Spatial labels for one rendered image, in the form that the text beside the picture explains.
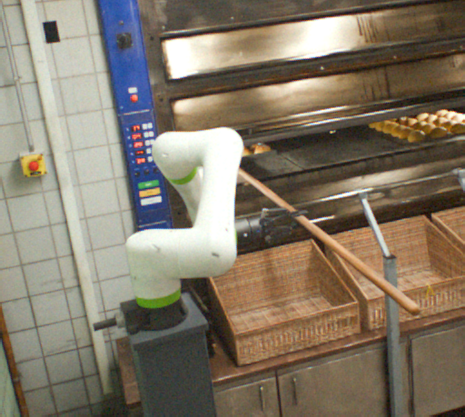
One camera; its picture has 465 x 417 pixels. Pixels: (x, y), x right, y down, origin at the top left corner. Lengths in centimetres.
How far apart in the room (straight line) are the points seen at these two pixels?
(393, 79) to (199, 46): 95
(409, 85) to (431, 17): 33
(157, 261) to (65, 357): 151
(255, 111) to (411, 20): 86
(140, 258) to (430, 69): 198
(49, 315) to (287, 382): 110
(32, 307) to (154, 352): 132
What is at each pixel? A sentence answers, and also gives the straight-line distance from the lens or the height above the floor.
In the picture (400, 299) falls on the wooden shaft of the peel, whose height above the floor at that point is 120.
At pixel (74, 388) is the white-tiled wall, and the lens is 316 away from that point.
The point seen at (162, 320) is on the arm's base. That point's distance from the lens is 170.
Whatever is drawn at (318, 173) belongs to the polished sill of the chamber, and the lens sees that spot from 300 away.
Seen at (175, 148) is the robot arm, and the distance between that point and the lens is 191.
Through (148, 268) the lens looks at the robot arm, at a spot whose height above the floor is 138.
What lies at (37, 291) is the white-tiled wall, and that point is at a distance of 292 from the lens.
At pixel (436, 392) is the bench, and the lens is 308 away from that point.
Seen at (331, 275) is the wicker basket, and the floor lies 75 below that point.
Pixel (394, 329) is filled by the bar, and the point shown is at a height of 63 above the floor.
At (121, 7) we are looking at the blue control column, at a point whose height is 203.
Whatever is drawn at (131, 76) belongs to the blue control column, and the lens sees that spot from 267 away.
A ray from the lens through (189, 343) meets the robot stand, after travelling 173.
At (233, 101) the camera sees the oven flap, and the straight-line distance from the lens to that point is 281.
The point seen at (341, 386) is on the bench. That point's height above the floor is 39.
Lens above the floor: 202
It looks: 17 degrees down
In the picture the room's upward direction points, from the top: 7 degrees counter-clockwise
